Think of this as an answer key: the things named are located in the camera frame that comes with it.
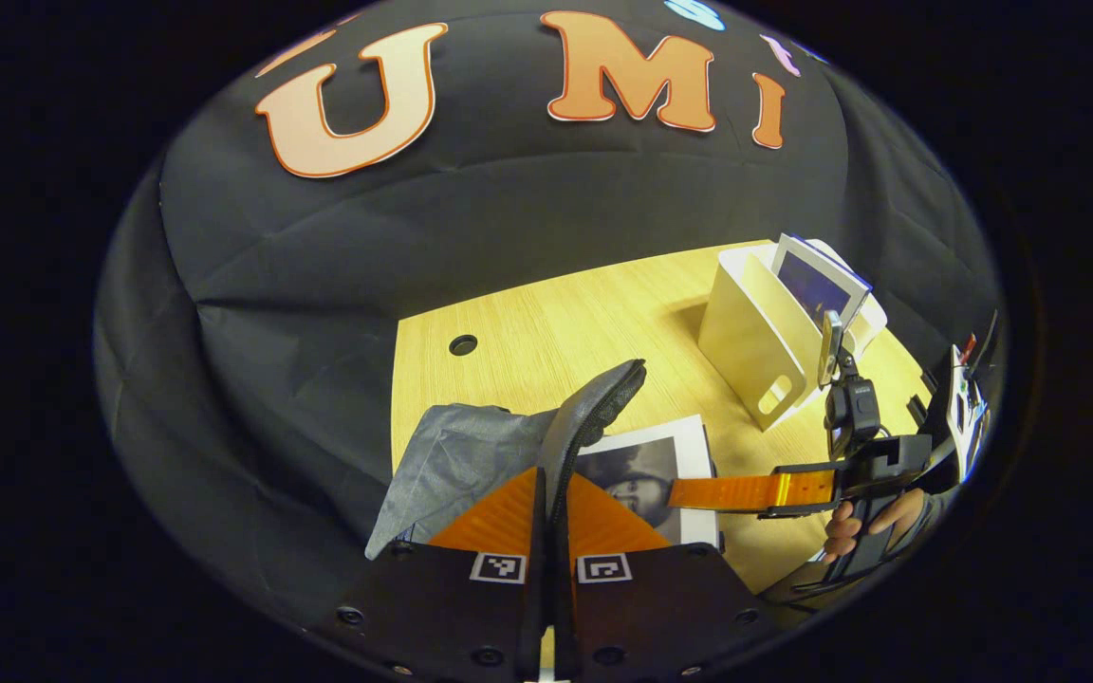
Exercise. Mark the blue book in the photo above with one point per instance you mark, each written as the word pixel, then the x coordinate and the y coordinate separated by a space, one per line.
pixel 817 289

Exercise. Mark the white side desk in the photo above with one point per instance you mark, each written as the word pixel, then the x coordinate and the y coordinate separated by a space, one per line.
pixel 962 413

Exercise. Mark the black backdrop cloth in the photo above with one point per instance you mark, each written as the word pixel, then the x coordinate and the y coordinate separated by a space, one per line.
pixel 509 228

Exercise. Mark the portrait cover book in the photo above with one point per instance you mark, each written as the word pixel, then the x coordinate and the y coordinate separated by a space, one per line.
pixel 689 446

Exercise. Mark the person's khaki trousers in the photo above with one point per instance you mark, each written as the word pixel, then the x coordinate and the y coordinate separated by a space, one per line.
pixel 793 598

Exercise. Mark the white bookshelf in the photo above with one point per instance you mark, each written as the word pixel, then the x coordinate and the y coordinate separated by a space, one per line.
pixel 746 332

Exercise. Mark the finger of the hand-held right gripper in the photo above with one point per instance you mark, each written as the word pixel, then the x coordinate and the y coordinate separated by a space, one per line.
pixel 746 491

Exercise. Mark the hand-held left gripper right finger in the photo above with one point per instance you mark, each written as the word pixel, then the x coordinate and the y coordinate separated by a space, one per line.
pixel 660 617

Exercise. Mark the grey schoolbag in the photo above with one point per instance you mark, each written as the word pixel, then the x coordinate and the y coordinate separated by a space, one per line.
pixel 461 455

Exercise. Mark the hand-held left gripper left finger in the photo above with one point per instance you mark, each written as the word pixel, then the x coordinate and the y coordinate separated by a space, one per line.
pixel 442 617

